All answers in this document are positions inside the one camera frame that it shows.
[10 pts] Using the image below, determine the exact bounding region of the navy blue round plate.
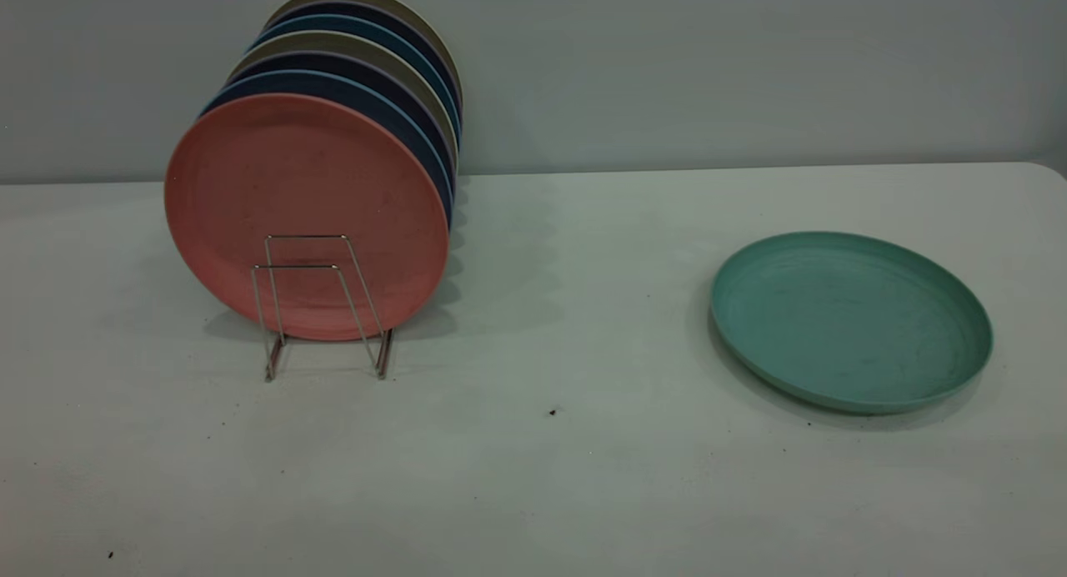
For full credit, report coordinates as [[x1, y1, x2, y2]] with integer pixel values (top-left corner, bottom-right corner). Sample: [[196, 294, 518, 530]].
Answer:
[[200, 69, 455, 228]]

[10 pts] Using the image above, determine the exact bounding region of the dark purple round plate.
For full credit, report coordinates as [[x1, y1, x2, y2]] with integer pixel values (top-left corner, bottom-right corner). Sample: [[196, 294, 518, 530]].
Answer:
[[230, 52, 458, 178], [271, 1, 463, 104]]

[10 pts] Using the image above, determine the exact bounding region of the metal wire plate rack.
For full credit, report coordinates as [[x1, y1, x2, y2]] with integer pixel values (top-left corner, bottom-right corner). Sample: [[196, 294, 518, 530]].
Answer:
[[251, 234, 394, 384]]

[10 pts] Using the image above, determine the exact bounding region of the green round plate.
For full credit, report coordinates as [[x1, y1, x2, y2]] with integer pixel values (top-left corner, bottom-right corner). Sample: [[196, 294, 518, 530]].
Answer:
[[709, 231, 994, 415]]

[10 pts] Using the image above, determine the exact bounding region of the teal blue round plate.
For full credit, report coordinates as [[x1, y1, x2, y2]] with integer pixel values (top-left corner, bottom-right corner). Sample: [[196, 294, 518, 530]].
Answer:
[[250, 14, 462, 136]]

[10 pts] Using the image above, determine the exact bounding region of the pink round plate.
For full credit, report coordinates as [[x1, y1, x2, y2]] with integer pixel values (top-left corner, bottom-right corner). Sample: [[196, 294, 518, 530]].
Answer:
[[164, 93, 451, 342]]

